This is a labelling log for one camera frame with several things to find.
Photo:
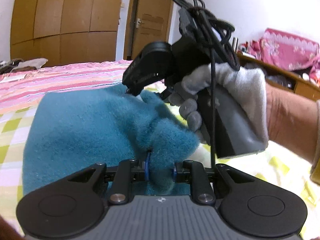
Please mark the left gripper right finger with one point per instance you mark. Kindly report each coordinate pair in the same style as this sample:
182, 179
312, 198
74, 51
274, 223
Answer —
174, 173

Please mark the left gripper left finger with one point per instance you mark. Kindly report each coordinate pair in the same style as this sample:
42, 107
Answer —
146, 166

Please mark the teal fuzzy sweater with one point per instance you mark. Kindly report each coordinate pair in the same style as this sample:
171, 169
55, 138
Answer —
73, 130

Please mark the bare right forearm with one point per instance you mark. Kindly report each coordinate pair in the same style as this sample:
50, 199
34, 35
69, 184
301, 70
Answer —
293, 122

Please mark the white gloved right hand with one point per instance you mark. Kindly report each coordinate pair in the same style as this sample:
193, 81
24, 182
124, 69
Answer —
246, 86

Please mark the green checkered bed sheet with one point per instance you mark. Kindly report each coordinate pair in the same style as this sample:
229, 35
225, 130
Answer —
276, 165

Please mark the wooden side shelf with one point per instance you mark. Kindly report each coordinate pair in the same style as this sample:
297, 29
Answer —
282, 79

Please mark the pink floral bedding pile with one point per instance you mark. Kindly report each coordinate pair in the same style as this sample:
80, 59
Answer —
286, 51

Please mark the wooden room door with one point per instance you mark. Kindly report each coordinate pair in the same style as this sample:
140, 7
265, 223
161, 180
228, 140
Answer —
147, 21

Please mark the pink striped quilt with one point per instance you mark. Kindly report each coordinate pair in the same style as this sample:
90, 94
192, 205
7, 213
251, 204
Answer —
24, 89

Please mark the folded grey cloth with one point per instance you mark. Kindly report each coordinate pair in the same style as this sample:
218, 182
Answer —
30, 65

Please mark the wooden wardrobe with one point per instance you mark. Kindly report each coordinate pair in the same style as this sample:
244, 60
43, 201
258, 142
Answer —
65, 31

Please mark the dark bedside table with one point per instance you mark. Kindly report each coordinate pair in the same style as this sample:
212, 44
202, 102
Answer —
8, 66

